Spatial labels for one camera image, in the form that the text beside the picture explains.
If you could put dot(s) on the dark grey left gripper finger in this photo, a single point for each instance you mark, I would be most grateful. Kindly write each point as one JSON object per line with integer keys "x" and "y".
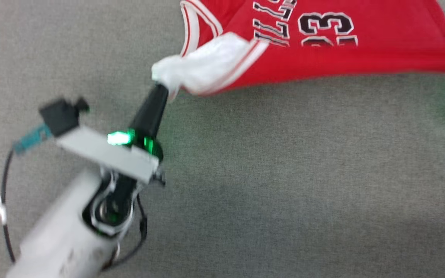
{"x": 143, "y": 116}
{"x": 158, "y": 116}

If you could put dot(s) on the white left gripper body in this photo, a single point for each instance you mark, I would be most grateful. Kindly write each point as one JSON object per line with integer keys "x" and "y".
{"x": 106, "y": 152}

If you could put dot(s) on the red white basketball jersey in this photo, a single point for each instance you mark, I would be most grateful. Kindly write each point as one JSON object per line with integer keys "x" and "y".
{"x": 361, "y": 58}

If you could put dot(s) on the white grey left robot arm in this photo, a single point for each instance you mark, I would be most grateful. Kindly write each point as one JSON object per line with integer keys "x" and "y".
{"x": 64, "y": 239}

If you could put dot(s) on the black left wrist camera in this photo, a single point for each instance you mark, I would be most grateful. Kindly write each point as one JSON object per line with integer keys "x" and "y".
{"x": 62, "y": 114}

